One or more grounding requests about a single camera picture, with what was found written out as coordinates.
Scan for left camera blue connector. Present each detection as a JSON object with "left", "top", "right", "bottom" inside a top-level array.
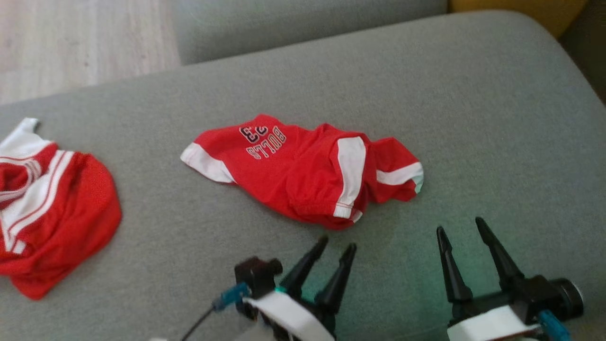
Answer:
[{"left": 212, "top": 283, "right": 250, "bottom": 312}]

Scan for red and white striped jersey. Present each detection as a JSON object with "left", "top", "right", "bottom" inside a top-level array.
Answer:
[{"left": 0, "top": 117, "right": 123, "bottom": 301}]

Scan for grey sofa seat cushion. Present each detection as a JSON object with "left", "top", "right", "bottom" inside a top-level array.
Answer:
[{"left": 173, "top": 0, "right": 448, "bottom": 65}]

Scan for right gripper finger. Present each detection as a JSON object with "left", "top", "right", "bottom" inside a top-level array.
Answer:
[
  {"left": 475, "top": 217, "right": 525, "bottom": 290},
  {"left": 437, "top": 226, "right": 473, "bottom": 304}
]

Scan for red Bulls shorts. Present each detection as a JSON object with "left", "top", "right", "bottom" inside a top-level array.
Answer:
[{"left": 180, "top": 114, "right": 425, "bottom": 231}]

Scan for grey sofa ottoman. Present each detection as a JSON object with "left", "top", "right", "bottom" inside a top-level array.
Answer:
[{"left": 0, "top": 10, "right": 606, "bottom": 341}]

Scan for yellow sofa backrest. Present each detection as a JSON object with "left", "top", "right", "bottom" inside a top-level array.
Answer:
[{"left": 449, "top": 0, "right": 590, "bottom": 38}]

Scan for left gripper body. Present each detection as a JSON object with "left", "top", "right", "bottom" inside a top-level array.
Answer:
[{"left": 242, "top": 287, "right": 338, "bottom": 341}]

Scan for right camera blue connector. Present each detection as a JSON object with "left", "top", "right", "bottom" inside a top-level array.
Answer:
[{"left": 537, "top": 310, "right": 571, "bottom": 341}]

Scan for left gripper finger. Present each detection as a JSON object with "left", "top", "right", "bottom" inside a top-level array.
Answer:
[
  {"left": 279, "top": 236, "right": 329, "bottom": 299},
  {"left": 315, "top": 243, "right": 357, "bottom": 314}
]

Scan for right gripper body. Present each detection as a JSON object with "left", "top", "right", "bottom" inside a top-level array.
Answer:
[{"left": 447, "top": 279, "right": 584, "bottom": 341}]

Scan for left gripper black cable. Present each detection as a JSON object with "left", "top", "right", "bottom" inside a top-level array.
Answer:
[{"left": 180, "top": 305, "right": 218, "bottom": 341}]

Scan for camera blue connector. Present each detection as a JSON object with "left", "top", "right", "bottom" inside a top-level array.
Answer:
[
  {"left": 212, "top": 283, "right": 250, "bottom": 312},
  {"left": 537, "top": 310, "right": 571, "bottom": 341}
]

